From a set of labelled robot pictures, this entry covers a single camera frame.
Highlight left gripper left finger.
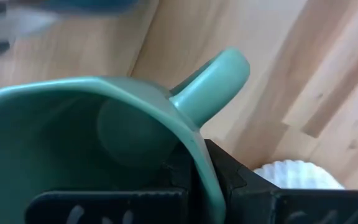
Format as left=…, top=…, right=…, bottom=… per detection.
left=25, top=146, right=204, bottom=224

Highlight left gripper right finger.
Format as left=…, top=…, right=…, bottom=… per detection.
left=204, top=139, right=358, bottom=224

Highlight mint green faceted mug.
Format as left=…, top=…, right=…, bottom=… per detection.
left=0, top=46, right=250, bottom=224

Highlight white textured pen holder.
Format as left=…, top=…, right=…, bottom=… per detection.
left=252, top=159, right=345, bottom=190

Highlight wooden shelf riser black legs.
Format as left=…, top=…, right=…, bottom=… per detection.
left=0, top=0, right=160, bottom=103

